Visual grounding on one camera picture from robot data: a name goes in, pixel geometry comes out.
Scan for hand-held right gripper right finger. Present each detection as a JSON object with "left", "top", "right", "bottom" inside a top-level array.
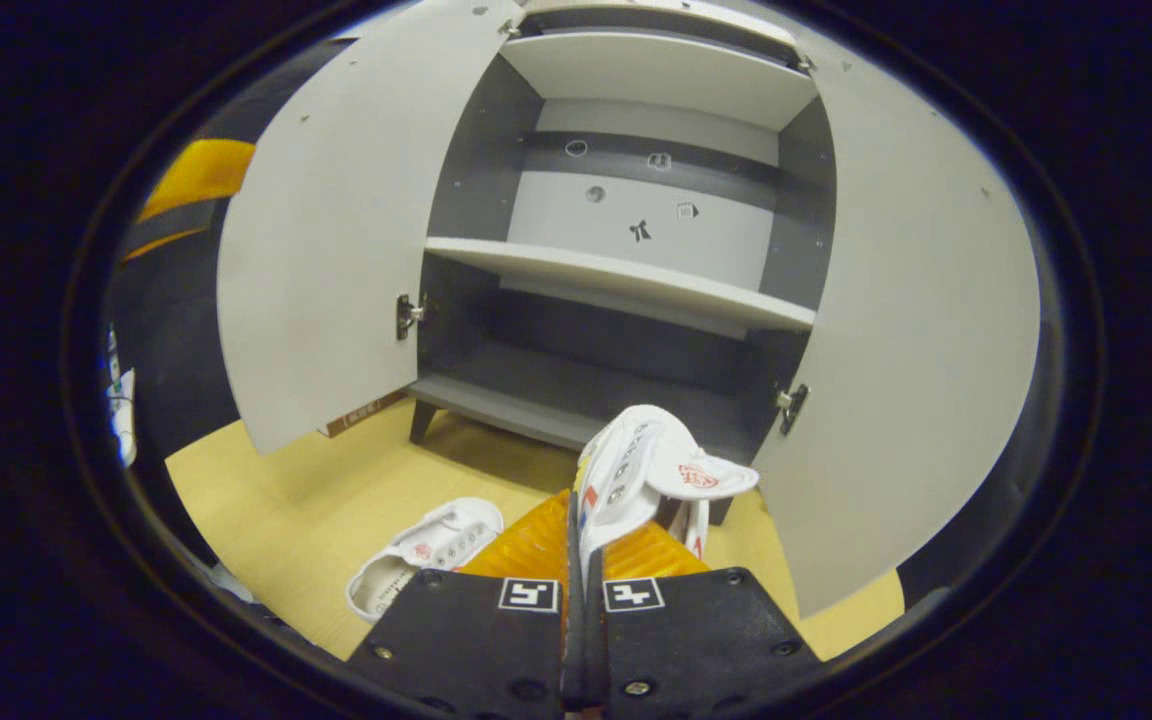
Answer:
[{"left": 584, "top": 520, "right": 822, "bottom": 720}]

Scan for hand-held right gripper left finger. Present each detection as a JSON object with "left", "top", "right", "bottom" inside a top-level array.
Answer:
[{"left": 346, "top": 490, "right": 587, "bottom": 720}]

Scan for white shoe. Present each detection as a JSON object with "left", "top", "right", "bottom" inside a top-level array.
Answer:
[
  {"left": 346, "top": 497, "right": 505, "bottom": 624},
  {"left": 574, "top": 405, "right": 762, "bottom": 591}
]

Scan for grey shoe cabinet door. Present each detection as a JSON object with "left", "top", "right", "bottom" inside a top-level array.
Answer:
[
  {"left": 216, "top": 0, "right": 527, "bottom": 456},
  {"left": 751, "top": 55, "right": 1042, "bottom": 619}
]

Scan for black backdrop cloth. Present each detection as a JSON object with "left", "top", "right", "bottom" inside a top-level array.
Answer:
[{"left": 101, "top": 40, "right": 1067, "bottom": 601}]

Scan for brown book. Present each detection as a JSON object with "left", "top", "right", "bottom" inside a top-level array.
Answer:
[{"left": 319, "top": 392, "right": 409, "bottom": 439}]

